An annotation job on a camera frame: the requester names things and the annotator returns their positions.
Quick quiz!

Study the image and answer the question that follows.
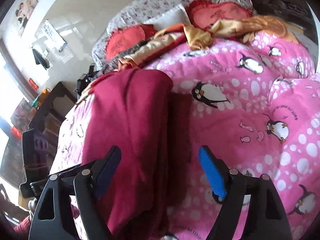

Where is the dark red garment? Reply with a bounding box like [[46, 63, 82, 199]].
[[82, 69, 191, 239]]

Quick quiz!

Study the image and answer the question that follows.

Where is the dark wooden table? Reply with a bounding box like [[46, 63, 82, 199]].
[[28, 81, 76, 159]]

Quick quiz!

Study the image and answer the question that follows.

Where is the pink penguin blanket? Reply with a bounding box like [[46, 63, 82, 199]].
[[51, 45, 319, 239]]

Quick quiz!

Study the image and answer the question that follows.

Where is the black hanging garment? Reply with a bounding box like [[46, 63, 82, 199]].
[[32, 48, 50, 70]]

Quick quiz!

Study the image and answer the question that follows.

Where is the orange red patterned blanket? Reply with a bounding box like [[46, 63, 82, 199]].
[[75, 15, 299, 106]]

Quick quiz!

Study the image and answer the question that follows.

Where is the left red heart cushion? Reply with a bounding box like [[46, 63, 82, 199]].
[[105, 24, 157, 61]]

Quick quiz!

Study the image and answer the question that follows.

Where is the red heart cushion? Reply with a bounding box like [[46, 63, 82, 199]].
[[105, 24, 157, 61], [186, 0, 253, 29]]

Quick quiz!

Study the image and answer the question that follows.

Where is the right red heart cushion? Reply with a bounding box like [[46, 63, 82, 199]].
[[186, 0, 253, 29]]

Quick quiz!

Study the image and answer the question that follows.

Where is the dark carved wooden cabinet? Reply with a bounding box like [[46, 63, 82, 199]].
[[251, 0, 318, 43]]

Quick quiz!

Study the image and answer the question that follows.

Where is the floral padded headboard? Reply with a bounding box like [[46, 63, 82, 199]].
[[92, 0, 255, 70]]

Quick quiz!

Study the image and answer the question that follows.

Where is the white pillow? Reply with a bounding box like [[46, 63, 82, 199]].
[[143, 4, 191, 31]]

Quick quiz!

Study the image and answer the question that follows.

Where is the black tripod camera rig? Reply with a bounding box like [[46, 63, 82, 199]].
[[74, 64, 98, 100]]

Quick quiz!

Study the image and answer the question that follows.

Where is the white wall calendar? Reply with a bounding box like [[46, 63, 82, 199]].
[[42, 20, 67, 53]]

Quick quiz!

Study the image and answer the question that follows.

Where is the framed wall photo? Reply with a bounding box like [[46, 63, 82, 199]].
[[14, 0, 38, 36]]

